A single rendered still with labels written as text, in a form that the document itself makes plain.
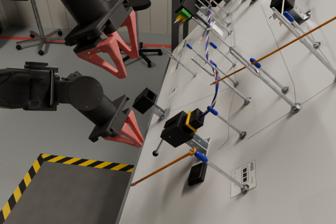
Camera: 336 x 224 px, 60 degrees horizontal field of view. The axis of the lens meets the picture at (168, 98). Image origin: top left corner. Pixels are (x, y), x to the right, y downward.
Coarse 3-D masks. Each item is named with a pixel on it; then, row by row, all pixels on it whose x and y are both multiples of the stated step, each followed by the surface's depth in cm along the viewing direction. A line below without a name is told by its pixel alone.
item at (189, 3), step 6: (186, 0) 109; (192, 0) 110; (204, 0) 112; (180, 6) 109; (186, 6) 108; (192, 6) 109; (198, 6) 110; (192, 12) 109; (198, 12) 113; (198, 18) 115; (204, 18) 114; (210, 24) 115
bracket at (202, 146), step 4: (196, 136) 58; (192, 140) 56; (196, 140) 59; (200, 140) 58; (204, 140) 58; (208, 140) 59; (188, 144) 57; (192, 144) 57; (196, 144) 57; (200, 144) 59; (204, 144) 59; (208, 144) 58; (196, 148) 58; (200, 148) 57; (204, 148) 57; (200, 152) 58; (204, 152) 57
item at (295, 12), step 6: (276, 0) 57; (282, 0) 56; (288, 0) 56; (294, 0) 57; (270, 6) 57; (276, 6) 59; (288, 6) 56; (294, 6) 58; (288, 12) 60; (294, 12) 60; (300, 12) 59; (306, 12) 59; (294, 18) 60; (300, 18) 59; (306, 18) 58
